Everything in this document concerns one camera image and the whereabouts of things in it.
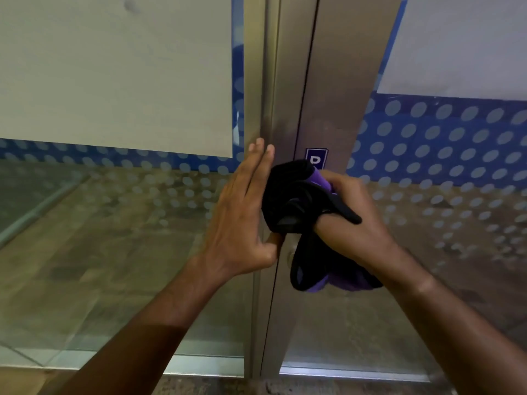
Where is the person's right hand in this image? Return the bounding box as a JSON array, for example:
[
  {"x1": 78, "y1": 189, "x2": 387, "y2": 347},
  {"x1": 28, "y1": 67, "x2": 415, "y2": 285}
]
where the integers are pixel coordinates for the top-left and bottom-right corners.
[{"x1": 315, "y1": 171, "x2": 413, "y2": 279}]

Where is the person's left hand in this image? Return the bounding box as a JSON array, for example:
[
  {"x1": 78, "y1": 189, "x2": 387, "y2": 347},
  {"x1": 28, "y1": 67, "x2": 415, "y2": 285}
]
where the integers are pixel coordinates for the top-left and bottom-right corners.
[{"x1": 193, "y1": 138, "x2": 285, "y2": 281}]

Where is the black and purple cloth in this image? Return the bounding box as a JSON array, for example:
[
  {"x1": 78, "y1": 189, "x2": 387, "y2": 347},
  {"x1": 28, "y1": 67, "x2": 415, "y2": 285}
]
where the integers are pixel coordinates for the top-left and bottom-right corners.
[{"x1": 261, "y1": 159, "x2": 384, "y2": 293}]

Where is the person's left forearm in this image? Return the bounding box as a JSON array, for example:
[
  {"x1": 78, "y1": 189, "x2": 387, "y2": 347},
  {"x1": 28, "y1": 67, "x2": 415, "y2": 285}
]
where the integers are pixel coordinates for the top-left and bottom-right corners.
[{"x1": 39, "y1": 256, "x2": 231, "y2": 395}]

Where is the person's right forearm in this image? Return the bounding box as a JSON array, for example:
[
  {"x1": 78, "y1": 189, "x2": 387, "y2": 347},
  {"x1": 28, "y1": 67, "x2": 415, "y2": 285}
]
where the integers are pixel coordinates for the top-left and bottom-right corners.
[{"x1": 372, "y1": 247, "x2": 527, "y2": 395}]

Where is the blue square sign sticker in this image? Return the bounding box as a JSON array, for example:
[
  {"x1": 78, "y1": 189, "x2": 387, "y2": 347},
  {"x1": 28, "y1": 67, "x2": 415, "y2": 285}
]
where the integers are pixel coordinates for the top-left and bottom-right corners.
[{"x1": 305, "y1": 148, "x2": 329, "y2": 171}]

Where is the metal framed glass door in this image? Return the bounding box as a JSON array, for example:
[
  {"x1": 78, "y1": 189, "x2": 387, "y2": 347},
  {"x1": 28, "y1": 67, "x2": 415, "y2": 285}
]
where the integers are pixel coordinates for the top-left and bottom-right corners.
[{"x1": 259, "y1": 0, "x2": 527, "y2": 384}]

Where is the blue dotted window film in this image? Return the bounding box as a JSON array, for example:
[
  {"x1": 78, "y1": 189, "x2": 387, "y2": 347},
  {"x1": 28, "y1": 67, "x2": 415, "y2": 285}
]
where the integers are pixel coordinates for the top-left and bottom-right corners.
[
  {"x1": 0, "y1": 0, "x2": 245, "y2": 174},
  {"x1": 348, "y1": 0, "x2": 527, "y2": 191}
]

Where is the metal framed glass panel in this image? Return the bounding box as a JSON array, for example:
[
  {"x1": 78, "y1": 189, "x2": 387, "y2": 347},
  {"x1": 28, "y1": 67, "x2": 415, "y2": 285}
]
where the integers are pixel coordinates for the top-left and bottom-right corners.
[{"x1": 0, "y1": 0, "x2": 281, "y2": 379}]

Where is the large white paper sheet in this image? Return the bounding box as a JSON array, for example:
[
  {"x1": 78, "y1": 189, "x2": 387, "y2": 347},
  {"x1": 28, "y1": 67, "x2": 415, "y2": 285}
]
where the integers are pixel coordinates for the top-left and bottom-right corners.
[{"x1": 0, "y1": 0, "x2": 234, "y2": 159}]

